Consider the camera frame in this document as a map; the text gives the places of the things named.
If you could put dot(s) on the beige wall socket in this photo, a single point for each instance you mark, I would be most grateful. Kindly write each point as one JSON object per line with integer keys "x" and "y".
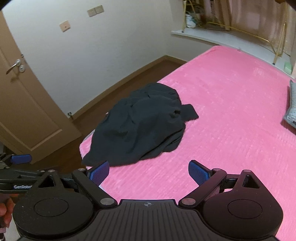
{"x": 64, "y": 26}

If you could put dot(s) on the white windowsill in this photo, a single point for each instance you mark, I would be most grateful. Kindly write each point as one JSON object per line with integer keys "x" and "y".
{"x": 208, "y": 37}

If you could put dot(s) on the small green box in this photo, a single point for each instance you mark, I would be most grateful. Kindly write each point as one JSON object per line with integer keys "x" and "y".
{"x": 289, "y": 67}

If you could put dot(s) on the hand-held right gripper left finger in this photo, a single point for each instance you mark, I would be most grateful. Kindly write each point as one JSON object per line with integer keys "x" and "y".
{"x": 100, "y": 173}

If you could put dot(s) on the grey pillow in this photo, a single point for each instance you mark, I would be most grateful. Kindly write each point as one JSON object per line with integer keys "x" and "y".
{"x": 292, "y": 104}

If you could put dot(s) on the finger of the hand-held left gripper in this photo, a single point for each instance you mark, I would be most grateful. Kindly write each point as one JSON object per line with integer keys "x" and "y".
{"x": 20, "y": 159}
{"x": 25, "y": 175}

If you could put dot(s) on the pink bed blanket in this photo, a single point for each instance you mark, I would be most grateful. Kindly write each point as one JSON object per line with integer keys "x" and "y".
{"x": 231, "y": 115}

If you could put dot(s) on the brown wooden door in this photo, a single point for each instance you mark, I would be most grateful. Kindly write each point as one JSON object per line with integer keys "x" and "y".
{"x": 27, "y": 111}

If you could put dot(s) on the gold metal rack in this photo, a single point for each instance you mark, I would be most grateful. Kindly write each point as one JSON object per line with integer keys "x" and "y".
{"x": 276, "y": 54}

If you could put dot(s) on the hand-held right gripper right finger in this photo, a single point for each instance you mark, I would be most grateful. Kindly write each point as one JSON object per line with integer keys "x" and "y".
{"x": 197, "y": 172}

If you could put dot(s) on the floor door stopper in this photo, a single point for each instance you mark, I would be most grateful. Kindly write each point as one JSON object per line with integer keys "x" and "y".
{"x": 69, "y": 114}

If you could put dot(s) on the pink curtains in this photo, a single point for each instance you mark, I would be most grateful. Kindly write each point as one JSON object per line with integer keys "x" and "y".
{"x": 249, "y": 16}

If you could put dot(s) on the person's left hand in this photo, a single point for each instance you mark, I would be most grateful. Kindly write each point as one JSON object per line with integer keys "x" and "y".
{"x": 5, "y": 209}

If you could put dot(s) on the white shoe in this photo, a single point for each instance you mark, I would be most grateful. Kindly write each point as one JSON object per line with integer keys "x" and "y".
{"x": 190, "y": 22}

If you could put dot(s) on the black garment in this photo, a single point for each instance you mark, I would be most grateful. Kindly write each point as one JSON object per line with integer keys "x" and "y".
{"x": 143, "y": 120}

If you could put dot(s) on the beige wall switch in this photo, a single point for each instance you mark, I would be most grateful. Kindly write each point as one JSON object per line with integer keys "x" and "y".
{"x": 99, "y": 9}
{"x": 91, "y": 12}

